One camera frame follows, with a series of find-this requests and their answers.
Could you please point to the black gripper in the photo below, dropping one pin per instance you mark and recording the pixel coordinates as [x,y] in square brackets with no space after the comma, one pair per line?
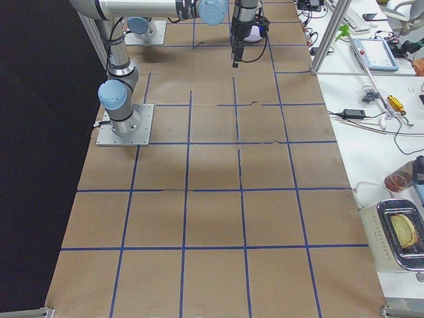
[238,34]

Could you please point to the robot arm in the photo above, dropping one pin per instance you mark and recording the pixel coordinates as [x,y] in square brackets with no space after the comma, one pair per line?
[143,28]
[122,74]

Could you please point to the lilac plate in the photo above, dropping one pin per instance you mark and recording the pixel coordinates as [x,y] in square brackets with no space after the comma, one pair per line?
[254,35]

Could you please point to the black power adapter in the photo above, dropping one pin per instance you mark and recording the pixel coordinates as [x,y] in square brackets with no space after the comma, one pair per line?
[354,114]

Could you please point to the brown paper table cover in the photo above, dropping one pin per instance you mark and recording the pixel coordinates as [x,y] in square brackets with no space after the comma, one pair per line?
[239,207]

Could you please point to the yellow tool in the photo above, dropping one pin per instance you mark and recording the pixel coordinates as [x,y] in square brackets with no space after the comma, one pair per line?
[396,104]

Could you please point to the food jar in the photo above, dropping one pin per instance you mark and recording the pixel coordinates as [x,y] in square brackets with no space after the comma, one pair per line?
[409,174]

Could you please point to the white toaster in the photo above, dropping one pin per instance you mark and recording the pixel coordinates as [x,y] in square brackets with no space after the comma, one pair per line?
[388,255]

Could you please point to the bread slice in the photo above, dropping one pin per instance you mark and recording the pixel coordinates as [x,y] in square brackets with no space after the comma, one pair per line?
[405,230]

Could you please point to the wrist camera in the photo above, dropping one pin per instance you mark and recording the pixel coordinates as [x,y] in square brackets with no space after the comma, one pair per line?
[263,25]

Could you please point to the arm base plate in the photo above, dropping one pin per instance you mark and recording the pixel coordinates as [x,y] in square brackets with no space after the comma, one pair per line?
[136,131]
[157,40]

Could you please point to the aluminium frame post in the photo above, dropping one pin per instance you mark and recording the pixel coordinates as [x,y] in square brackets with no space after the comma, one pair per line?
[327,39]

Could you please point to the green handled grabber stick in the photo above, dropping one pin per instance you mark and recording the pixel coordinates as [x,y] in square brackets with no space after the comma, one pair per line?
[388,113]

